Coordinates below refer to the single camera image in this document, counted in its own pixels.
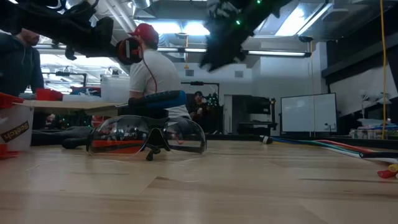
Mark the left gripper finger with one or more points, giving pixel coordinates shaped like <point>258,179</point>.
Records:
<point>102,49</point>
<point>103,29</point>

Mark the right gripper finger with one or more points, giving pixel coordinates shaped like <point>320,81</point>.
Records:
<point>224,59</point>

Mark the black round labelled disc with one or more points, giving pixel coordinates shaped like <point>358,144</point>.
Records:
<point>133,51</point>

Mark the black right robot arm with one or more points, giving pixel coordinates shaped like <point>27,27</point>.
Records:
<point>270,7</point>

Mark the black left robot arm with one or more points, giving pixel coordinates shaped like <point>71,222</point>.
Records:
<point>18,15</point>

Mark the white storage container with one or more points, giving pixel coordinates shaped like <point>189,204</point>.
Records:
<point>115,90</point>

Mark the long ceiling light fixture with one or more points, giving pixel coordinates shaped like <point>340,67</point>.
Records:
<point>273,53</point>

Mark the person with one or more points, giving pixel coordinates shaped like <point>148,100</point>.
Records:
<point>199,107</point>
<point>155,74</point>
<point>18,68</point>

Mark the black shelf cart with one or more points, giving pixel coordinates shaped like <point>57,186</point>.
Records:
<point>258,105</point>

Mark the small red bin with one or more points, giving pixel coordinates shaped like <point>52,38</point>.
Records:
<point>46,94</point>

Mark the grey black work glove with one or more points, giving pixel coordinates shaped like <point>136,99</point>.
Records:
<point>62,137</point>

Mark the red black bit holder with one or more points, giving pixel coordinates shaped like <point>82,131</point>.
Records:
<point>118,144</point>

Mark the white board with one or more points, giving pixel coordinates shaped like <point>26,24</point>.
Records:
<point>308,113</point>

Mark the red tape dispenser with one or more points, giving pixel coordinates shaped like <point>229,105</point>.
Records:
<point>15,124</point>

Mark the black background rig frame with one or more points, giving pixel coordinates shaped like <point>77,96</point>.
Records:
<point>197,83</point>

